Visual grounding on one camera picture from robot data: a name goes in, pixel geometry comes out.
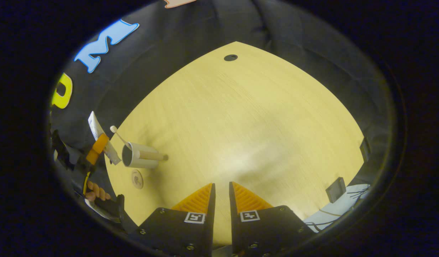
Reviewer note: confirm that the round wooden coaster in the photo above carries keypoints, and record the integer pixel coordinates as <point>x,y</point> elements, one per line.
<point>137,179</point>

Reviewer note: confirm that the white surface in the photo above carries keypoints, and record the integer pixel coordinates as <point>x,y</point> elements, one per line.
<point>340,210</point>

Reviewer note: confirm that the black box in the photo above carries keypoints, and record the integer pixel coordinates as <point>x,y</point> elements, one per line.
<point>365,150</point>
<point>336,190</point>

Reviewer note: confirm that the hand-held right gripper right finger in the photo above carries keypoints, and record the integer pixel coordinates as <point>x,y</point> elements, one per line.
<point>233,214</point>

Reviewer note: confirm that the light wooden desktop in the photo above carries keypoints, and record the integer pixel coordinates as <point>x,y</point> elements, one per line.
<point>240,125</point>

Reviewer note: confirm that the beige toothbrush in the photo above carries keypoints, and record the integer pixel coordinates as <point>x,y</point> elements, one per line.
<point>114,129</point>

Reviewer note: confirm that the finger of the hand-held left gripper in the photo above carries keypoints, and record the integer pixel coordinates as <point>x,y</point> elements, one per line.
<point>98,146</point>

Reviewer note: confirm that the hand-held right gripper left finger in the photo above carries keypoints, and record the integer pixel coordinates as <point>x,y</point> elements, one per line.
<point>210,214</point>

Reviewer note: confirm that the white toothpaste tube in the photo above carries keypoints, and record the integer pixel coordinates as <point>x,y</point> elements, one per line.
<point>94,125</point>

